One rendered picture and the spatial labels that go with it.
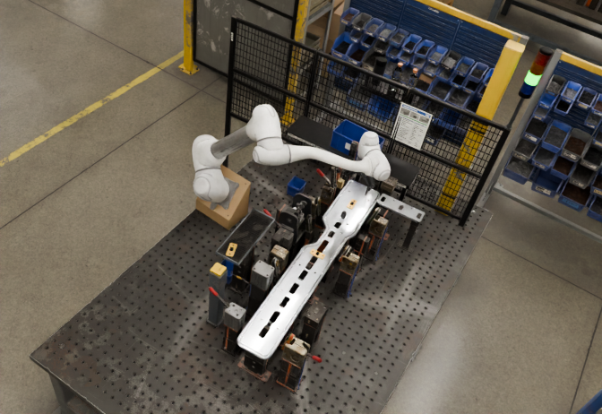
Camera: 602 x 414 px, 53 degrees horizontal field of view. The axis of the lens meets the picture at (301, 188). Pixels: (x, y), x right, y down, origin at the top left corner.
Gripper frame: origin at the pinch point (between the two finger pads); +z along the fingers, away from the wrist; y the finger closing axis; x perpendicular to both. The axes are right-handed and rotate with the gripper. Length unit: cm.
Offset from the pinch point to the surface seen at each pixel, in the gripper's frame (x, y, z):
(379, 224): -8.5, 21.2, 10.9
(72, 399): -156, -87, 91
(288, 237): -51, -17, 6
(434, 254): 20, 56, 44
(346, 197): 2.7, -5.2, 13.6
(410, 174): 43.7, 21.6, 10.6
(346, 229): -21.1, 5.9, 13.7
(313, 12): 200, -128, 18
